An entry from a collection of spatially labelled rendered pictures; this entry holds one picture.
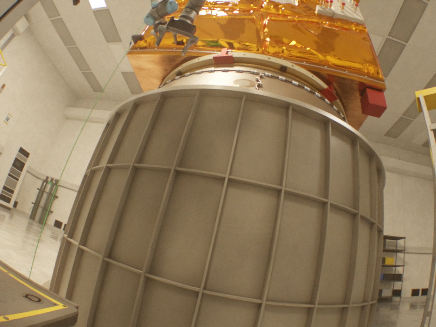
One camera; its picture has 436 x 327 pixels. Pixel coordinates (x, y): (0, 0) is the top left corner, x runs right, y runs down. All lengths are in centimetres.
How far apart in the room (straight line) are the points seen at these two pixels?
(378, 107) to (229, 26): 122
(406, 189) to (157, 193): 870
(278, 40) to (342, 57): 48
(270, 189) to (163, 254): 42
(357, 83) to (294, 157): 101
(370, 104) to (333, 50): 46
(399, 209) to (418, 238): 127
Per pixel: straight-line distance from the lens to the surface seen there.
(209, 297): 78
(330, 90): 170
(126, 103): 131
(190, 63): 170
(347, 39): 206
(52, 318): 44
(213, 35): 183
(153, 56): 189
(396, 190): 881
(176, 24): 117
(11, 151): 815
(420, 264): 900
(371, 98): 177
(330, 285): 95
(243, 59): 157
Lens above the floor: 49
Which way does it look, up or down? 24 degrees up
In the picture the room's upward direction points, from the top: 14 degrees clockwise
